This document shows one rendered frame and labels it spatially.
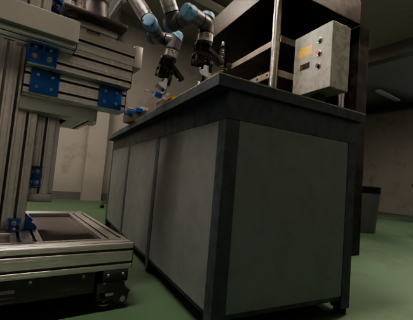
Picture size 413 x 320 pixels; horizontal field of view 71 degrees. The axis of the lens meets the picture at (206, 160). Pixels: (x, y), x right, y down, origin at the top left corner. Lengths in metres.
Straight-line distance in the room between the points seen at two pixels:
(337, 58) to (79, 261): 1.69
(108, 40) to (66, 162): 3.98
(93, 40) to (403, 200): 9.10
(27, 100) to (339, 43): 1.65
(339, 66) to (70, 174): 4.23
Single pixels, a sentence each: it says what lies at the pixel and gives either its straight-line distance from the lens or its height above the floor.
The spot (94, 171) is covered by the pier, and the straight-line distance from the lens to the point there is 5.07.
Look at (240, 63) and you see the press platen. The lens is 2.64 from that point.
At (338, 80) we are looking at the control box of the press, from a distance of 1.93.
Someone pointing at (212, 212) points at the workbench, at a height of 0.37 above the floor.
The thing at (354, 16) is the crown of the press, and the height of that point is 1.85.
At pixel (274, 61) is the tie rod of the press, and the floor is 1.31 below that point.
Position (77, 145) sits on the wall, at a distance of 5.15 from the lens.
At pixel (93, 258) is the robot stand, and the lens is 1.09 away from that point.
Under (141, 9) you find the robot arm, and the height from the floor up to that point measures 1.32.
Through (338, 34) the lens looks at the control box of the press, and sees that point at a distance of 2.02.
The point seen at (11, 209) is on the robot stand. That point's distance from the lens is 1.32.
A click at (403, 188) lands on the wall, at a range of 9.65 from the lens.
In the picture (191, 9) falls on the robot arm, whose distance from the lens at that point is 1.49.
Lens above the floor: 0.47
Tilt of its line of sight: 4 degrees up
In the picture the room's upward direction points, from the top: 5 degrees clockwise
